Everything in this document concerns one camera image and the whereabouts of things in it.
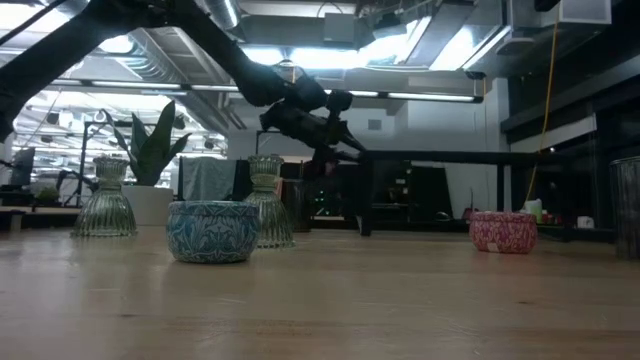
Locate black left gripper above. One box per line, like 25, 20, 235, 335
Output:
259, 102, 367, 176

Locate ribbed glass candlestick holder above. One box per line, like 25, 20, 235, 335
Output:
245, 154, 296, 250
71, 156, 138, 238

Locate black side table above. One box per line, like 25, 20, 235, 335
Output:
355, 148, 562, 243

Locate blue patterned candle tin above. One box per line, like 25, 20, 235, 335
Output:
166, 200, 261, 265

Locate pink patterned candle tin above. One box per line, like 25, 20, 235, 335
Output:
468, 210, 539, 255

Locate computer tower green lights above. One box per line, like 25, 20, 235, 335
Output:
310, 182, 334, 216

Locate long ceiling light bar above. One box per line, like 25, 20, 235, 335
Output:
49, 77, 485, 105

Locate grey ceiling box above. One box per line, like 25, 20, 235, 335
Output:
322, 12, 357, 44

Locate grey cloth partition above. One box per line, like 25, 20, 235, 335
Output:
180, 156, 237, 202

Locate green snake plant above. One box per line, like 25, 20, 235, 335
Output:
102, 99, 194, 187

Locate white ceiling vent box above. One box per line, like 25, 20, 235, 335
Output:
538, 0, 613, 27

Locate bushy green plant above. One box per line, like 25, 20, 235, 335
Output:
35, 184, 62, 207

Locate black gantry frame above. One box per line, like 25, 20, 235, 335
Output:
254, 128, 274, 157

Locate yellow cable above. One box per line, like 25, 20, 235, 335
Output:
523, 19, 560, 207

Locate black workstation frame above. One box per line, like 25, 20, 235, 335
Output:
76, 119, 129, 207

